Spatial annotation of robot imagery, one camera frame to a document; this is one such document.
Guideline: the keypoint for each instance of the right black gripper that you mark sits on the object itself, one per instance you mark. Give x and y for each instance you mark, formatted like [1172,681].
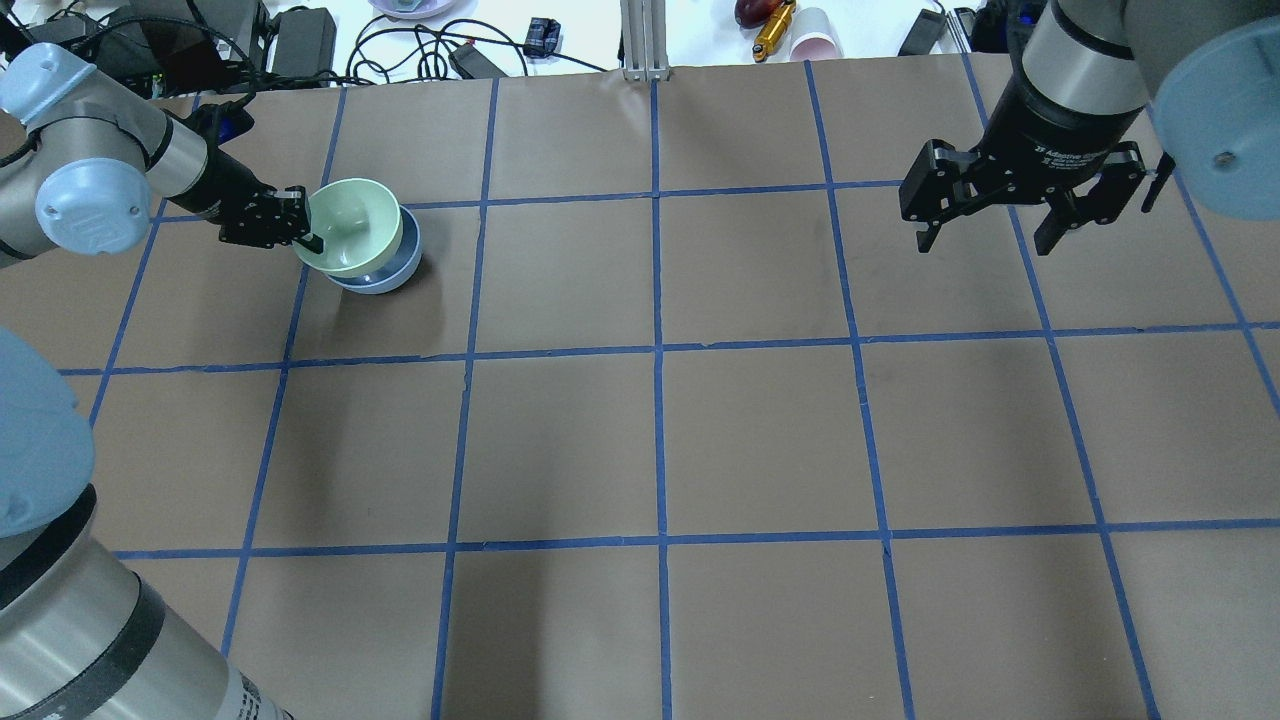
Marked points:
[1050,130]

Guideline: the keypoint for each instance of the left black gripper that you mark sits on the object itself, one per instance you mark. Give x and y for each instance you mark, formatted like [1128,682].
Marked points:
[223,183]

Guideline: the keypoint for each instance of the green bowl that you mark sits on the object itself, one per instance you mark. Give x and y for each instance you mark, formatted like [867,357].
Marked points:
[359,225]

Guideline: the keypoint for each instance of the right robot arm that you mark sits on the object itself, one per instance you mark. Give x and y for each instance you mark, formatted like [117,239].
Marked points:
[1206,69]

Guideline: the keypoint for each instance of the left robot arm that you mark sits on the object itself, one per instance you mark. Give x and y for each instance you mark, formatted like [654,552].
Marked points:
[84,637]

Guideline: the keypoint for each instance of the blue bowl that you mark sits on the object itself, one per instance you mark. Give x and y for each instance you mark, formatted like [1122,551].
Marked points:
[399,269]

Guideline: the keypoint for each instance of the black power adapter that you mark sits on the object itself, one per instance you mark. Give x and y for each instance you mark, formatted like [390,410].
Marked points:
[304,41]

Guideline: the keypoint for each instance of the purple plate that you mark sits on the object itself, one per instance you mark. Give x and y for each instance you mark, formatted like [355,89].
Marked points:
[411,9]

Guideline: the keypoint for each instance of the pink cup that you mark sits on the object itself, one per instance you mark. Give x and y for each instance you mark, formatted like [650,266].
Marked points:
[813,36]

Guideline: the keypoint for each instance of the yellow metal cylinder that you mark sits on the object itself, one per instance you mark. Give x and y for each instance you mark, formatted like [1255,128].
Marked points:
[769,37]

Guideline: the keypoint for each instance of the small blue black device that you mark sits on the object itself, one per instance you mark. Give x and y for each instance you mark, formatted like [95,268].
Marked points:
[542,39]

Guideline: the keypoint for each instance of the red toy fruit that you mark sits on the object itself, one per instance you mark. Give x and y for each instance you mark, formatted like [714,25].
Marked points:
[750,14]

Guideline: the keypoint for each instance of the aluminium frame post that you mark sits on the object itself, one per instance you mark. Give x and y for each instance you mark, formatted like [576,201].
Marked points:
[644,41]

